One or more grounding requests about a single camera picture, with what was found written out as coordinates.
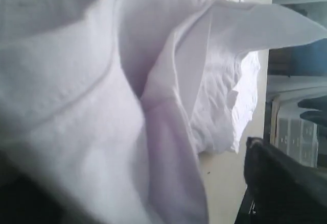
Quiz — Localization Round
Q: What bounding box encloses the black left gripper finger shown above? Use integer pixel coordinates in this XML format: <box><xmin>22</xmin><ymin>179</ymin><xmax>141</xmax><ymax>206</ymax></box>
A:
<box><xmin>243</xmin><ymin>137</ymin><xmax>326</xmax><ymax>223</ymax></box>

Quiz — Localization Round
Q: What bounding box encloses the white t-shirt red lettering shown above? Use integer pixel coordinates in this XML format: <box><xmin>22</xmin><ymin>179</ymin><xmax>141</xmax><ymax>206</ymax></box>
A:
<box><xmin>1</xmin><ymin>0</ymin><xmax>326</xmax><ymax>223</ymax></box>

